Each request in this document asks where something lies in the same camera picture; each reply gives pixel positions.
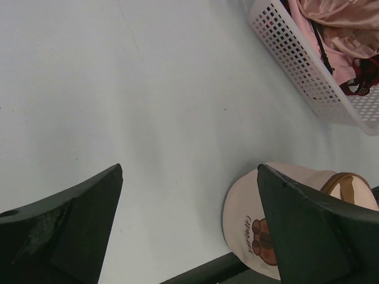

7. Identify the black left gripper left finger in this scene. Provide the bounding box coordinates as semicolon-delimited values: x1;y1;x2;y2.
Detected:
1;164;123;283

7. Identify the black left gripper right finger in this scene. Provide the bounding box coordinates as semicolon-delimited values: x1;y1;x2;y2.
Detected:
258;164;378;283

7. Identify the beige round laundry bag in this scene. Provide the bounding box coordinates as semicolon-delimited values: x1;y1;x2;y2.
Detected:
221;162;378;280

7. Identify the dark red lace bra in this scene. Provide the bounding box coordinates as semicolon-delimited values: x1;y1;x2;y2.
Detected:
340;55;378;96

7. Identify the pink satin garment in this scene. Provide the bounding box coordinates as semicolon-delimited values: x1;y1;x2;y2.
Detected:
296;1;378;85

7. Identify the white plastic mesh basket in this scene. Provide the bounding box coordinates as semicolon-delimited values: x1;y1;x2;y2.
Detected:
246;1;378;136

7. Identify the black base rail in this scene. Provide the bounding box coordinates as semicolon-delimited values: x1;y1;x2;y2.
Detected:
161;253;249;284

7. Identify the black bra with strap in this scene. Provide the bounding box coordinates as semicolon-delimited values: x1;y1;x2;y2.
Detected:
281;1;334;75

